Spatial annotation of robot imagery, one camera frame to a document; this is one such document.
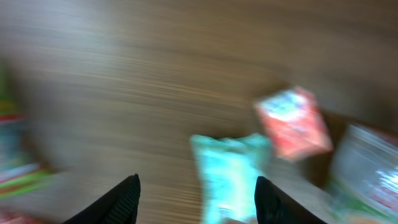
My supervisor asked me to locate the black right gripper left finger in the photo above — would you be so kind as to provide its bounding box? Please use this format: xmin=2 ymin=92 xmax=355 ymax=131
xmin=63 ymin=174 xmax=141 ymax=224

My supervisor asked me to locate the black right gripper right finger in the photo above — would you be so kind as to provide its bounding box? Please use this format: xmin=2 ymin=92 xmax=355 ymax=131
xmin=254 ymin=176 xmax=326 ymax=224

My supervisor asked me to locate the teal tissue pack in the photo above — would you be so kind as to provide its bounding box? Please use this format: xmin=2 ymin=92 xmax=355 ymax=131
xmin=190 ymin=133 xmax=272 ymax=224

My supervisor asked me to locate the instant noodle cup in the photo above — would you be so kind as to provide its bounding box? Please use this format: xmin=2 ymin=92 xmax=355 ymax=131
xmin=326 ymin=125 xmax=397 ymax=224

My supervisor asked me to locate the red white small box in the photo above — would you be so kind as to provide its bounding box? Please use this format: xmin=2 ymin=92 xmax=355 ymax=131
xmin=254 ymin=86 xmax=333 ymax=161

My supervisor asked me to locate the Haribo gummy bag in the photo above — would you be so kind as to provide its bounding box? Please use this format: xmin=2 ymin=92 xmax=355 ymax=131
xmin=1 ymin=65 xmax=50 ymax=198

